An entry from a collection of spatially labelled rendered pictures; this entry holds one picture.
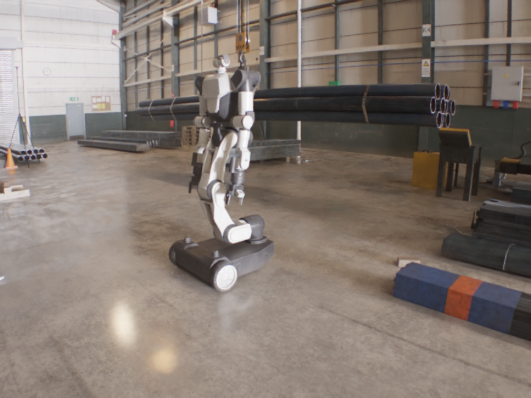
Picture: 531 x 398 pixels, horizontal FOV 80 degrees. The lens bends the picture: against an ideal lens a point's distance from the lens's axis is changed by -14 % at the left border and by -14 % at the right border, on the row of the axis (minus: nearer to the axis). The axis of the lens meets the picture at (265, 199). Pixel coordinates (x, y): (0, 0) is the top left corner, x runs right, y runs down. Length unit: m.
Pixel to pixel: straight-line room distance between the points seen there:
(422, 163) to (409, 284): 3.99
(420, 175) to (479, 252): 3.30
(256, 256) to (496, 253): 1.79
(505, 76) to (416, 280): 7.94
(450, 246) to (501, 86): 7.06
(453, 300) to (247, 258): 1.32
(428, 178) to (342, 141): 5.91
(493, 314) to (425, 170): 4.17
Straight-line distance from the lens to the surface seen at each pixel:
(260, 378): 1.68
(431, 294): 2.29
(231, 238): 2.52
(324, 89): 4.38
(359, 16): 11.90
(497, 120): 9.97
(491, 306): 2.21
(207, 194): 2.38
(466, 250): 3.07
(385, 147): 10.92
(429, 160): 6.08
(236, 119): 2.28
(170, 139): 12.48
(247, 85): 2.28
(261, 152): 8.26
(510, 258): 3.02
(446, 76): 10.50
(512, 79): 9.76
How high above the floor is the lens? 1.09
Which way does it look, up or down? 13 degrees down
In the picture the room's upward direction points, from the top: straight up
